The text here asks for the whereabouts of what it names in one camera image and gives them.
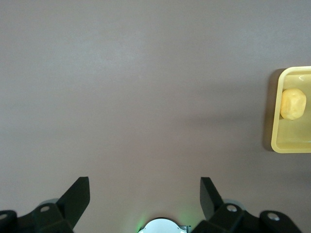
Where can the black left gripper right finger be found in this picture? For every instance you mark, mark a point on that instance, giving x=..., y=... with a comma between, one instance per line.
x=210, y=201

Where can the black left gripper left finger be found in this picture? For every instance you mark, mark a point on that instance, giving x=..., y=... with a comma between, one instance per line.
x=73, y=201

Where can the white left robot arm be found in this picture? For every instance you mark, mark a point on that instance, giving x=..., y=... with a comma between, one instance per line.
x=160, y=227

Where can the yellow plastic tray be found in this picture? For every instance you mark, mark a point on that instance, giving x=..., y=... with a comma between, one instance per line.
x=291, y=136

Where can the yellow potato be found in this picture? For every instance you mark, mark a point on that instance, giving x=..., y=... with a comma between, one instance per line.
x=292, y=104

